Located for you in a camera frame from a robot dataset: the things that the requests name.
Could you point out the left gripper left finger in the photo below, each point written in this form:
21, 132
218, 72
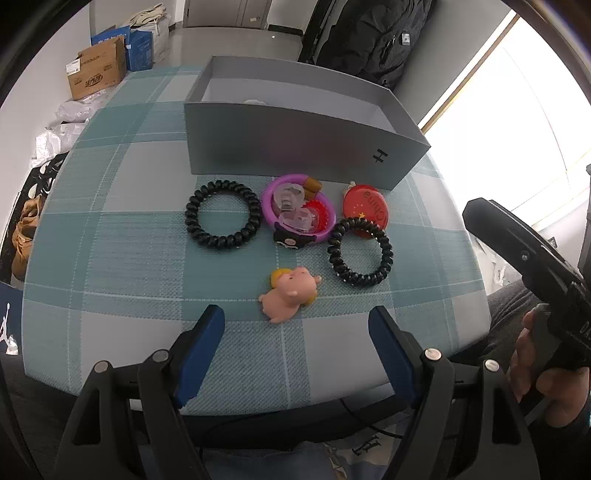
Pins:
99, 441

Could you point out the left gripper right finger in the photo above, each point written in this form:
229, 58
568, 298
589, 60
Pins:
466, 423

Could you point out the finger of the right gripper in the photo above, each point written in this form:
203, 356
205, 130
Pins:
543, 269

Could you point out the red China flag badge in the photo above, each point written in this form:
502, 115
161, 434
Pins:
365, 202

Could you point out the red clear hair clips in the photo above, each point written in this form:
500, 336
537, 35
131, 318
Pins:
295, 210

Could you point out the pink pig toy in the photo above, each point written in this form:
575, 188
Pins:
290, 289

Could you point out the grey cardboard box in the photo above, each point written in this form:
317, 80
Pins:
269, 117

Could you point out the person's right hand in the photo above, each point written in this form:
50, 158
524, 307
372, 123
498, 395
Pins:
567, 391

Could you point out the navy Jordan shoe box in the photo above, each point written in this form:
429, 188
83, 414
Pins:
11, 301

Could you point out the teal plaid tablecloth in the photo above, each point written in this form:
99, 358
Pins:
114, 275

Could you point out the tan suede shoes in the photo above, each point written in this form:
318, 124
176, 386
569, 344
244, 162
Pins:
23, 235

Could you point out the black backpack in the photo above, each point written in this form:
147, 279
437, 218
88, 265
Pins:
373, 40

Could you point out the black white sneakers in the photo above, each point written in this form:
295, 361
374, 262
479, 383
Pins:
41, 178

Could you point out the white plastic parcel bag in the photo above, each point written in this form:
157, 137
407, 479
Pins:
56, 140

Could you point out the black metal rack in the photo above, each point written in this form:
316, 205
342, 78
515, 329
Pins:
319, 17

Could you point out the grey plastic parcel bag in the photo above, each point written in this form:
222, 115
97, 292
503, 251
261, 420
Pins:
79, 111

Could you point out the grey door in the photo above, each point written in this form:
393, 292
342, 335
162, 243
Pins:
249, 14

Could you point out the brown cardboard box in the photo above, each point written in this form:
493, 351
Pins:
96, 68

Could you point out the blue cardboard box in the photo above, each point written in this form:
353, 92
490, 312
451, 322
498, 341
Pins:
138, 46

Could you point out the white tote bag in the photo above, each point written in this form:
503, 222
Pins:
156, 21

